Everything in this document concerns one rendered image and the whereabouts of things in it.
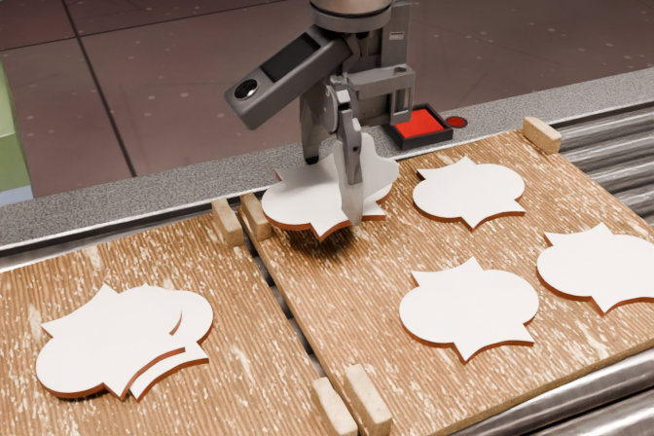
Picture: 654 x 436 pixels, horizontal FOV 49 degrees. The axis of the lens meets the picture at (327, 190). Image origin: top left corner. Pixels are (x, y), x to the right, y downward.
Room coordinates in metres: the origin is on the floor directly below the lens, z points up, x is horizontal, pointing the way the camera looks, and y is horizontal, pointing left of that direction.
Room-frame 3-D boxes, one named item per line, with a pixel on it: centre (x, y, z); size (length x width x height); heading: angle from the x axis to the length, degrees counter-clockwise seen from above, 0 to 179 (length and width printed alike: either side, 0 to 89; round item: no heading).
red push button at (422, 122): (0.83, -0.12, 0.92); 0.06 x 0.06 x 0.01; 21
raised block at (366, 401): (0.36, -0.03, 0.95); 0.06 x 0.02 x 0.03; 25
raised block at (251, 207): (0.61, 0.08, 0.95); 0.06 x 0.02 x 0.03; 25
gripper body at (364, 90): (0.59, -0.03, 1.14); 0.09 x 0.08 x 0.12; 114
